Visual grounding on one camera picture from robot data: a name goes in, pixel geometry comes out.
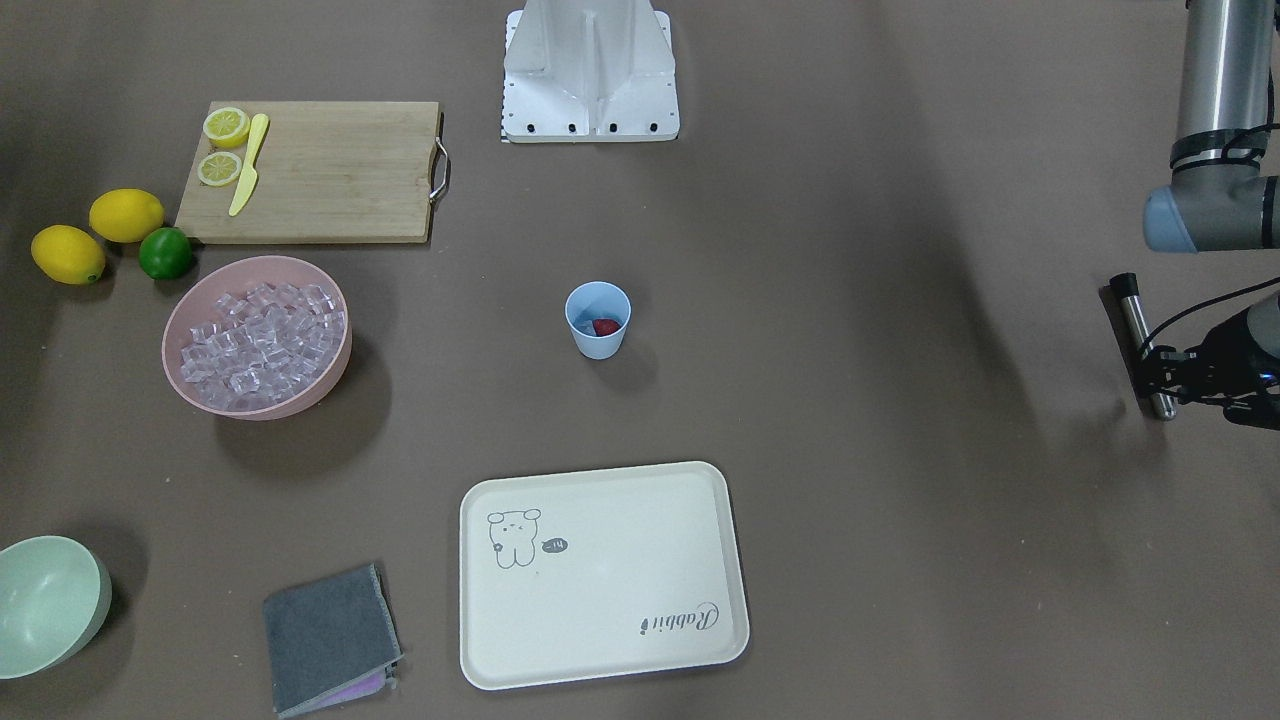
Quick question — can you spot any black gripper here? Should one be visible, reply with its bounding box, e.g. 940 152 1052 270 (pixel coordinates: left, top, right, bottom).
1140 320 1279 430

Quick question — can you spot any metal muddler rod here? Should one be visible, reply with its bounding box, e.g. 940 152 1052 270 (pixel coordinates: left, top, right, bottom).
1108 272 1178 421

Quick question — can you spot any red strawberry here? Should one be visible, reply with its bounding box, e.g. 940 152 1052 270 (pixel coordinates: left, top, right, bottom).
591 316 622 338

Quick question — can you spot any clear ice cubes pile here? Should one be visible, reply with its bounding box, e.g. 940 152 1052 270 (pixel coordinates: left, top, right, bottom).
177 283 348 413

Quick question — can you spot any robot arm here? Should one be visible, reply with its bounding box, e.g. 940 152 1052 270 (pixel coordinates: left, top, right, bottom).
1135 1 1277 430

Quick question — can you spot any light blue cup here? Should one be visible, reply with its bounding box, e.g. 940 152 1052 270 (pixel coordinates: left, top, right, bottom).
564 281 632 360

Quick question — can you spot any cream rabbit tray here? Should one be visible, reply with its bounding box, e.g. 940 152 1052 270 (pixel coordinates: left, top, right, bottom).
460 461 751 691

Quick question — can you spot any grey folded cloth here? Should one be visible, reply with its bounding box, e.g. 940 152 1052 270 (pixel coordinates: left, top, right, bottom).
262 562 403 719

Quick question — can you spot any yellow plastic knife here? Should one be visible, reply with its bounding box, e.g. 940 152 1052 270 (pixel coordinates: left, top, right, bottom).
227 113 270 217

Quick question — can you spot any lemon slice lower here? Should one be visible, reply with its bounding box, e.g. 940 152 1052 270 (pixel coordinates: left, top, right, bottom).
196 151 243 188

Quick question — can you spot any lemon slice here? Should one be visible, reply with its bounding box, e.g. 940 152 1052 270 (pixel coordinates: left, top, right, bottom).
202 106 251 150
196 151 243 188

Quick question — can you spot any pink bowl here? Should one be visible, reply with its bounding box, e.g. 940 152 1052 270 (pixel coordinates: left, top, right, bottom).
161 255 353 421

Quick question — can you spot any lemon slice upper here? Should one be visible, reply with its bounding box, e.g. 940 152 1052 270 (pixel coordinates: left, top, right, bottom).
202 106 251 150

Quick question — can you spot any green lime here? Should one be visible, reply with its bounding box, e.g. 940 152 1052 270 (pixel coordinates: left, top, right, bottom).
137 227 196 281

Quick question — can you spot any yellow lemon back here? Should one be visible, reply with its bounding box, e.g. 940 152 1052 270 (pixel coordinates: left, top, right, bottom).
90 188 165 243

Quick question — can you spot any yellow lemon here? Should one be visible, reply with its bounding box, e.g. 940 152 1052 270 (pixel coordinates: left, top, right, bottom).
90 188 165 243
29 224 106 286

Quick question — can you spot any yellow lemon front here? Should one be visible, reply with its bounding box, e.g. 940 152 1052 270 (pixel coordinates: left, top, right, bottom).
29 224 106 286

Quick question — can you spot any mint green bowl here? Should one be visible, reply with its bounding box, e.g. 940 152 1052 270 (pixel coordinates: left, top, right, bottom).
1 536 113 680

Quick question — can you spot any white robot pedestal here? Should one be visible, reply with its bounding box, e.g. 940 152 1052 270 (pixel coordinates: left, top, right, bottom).
500 1 681 143

